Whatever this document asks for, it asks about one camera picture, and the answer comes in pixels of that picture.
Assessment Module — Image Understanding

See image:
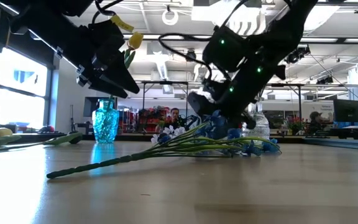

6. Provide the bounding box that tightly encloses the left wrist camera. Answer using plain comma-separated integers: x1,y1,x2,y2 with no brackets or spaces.
87,19,127,60

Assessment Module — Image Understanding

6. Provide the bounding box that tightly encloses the black ceiling spotlight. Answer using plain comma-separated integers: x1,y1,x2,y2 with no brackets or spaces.
286,46,311,65
185,49,198,62

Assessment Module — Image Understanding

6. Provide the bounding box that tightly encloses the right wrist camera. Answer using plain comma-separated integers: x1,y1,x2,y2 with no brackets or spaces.
202,24,249,73

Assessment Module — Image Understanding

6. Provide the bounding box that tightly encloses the blue flower bunch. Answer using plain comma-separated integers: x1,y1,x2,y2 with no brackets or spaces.
46,110,282,180

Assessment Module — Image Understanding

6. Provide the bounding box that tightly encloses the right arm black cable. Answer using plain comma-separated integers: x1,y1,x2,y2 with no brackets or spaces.
158,32,217,82

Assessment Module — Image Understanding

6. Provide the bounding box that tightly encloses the white cable coil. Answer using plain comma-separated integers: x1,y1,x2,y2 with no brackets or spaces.
162,9,179,26

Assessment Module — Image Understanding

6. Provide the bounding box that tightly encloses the thin black stand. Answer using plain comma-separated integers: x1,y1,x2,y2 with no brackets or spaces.
69,104,77,134

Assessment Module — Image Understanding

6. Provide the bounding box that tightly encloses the person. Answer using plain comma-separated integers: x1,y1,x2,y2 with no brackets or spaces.
308,110,332,136
158,107,186,131

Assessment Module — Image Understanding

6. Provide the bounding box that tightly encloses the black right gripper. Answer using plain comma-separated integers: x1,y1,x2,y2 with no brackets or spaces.
187,62,273,130

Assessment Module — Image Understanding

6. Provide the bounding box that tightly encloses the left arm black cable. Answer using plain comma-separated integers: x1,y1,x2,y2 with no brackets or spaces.
91,0,119,24

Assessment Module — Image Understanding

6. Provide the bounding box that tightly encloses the black monitor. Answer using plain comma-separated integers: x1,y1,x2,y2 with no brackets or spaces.
333,98,358,123
83,96,98,118

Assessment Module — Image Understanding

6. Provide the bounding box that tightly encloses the clear glass vase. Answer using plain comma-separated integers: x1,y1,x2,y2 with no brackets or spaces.
249,101,279,139

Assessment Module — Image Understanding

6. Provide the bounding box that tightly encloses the yellow cable tag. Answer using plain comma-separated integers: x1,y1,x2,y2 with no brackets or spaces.
110,14,135,33

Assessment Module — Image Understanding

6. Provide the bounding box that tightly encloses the red storage shelf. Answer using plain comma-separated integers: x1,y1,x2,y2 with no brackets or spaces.
137,107,170,133

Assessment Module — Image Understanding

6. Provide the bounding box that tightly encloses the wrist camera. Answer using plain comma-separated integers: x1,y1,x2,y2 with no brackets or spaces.
202,24,249,73
87,19,127,60

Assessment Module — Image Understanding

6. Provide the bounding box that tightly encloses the blue glass vase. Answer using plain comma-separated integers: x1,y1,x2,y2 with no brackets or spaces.
91,98,120,144

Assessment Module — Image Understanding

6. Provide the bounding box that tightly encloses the red tulip stem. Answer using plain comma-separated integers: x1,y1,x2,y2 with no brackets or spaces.
0,132,84,156

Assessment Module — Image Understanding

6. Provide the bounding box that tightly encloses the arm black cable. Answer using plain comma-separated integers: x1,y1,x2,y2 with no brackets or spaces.
158,32,217,82
91,0,119,24

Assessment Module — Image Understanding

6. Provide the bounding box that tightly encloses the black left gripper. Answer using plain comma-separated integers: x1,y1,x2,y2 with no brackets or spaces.
56,26,140,99

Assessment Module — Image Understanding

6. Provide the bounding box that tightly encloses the black workbench frame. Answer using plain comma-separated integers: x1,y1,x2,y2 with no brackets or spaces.
259,82,303,125
129,80,190,131

